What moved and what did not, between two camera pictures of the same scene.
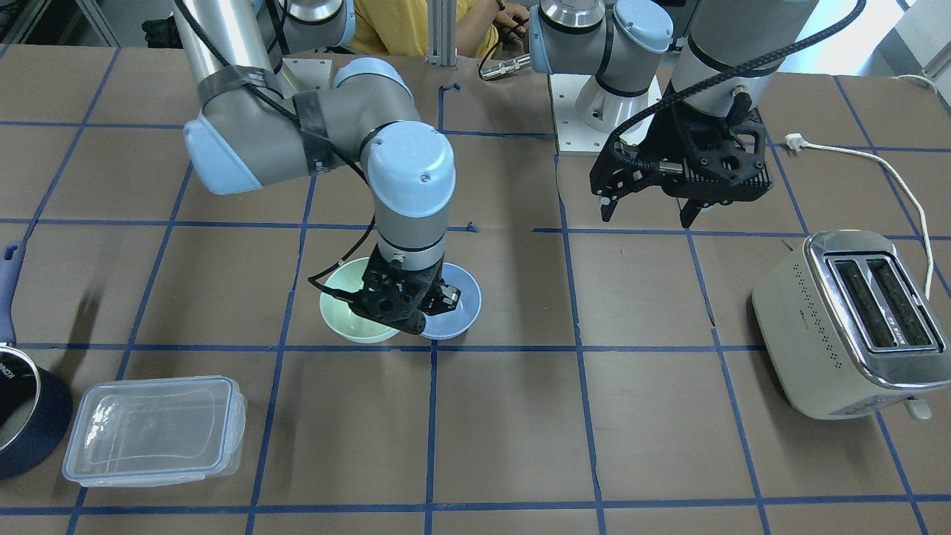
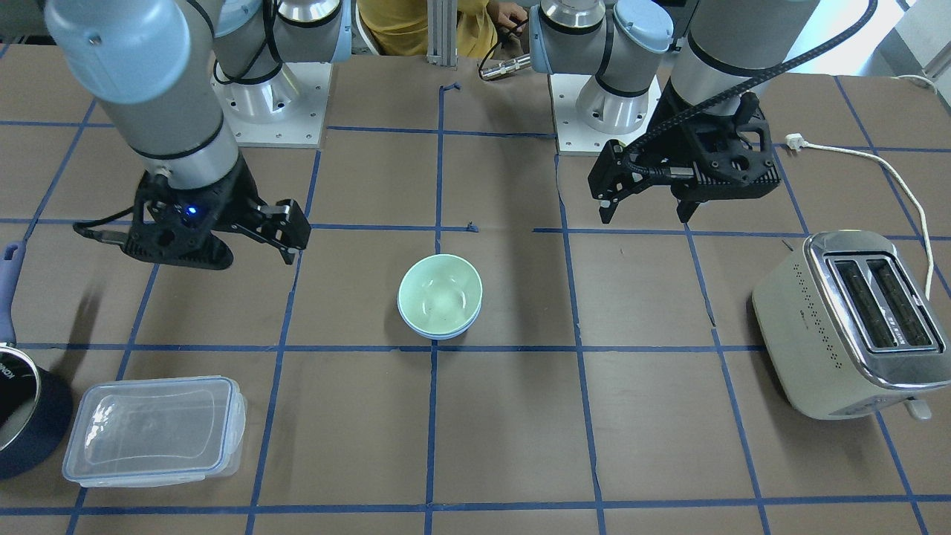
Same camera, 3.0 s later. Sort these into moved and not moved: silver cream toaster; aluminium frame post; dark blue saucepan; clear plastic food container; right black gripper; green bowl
Moved: green bowl; right black gripper
Not moved: silver cream toaster; aluminium frame post; dark blue saucepan; clear plastic food container
